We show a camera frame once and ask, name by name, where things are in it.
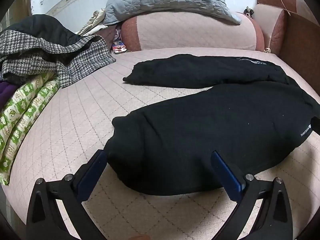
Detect black pants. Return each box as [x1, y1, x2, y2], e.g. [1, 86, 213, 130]
[104, 54, 319, 196]

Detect green white patterned blanket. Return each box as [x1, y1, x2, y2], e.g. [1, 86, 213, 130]
[1, 73, 60, 185]

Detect purple cloth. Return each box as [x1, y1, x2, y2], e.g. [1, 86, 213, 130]
[0, 81, 19, 110]

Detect houndstooth black white coat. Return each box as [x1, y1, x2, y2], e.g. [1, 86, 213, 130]
[1, 14, 116, 87]

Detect red blue small package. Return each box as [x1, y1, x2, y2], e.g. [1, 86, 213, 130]
[112, 40, 127, 54]

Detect pink rust square cushion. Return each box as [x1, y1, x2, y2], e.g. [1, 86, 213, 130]
[253, 4, 287, 55]

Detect cream folded cloth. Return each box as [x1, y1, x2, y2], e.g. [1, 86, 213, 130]
[76, 8, 107, 36]

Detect black dark object at headboard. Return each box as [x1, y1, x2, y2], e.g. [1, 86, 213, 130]
[244, 7, 254, 18]

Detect pink and rust bolster pillow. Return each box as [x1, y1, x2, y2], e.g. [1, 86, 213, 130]
[121, 11, 265, 51]

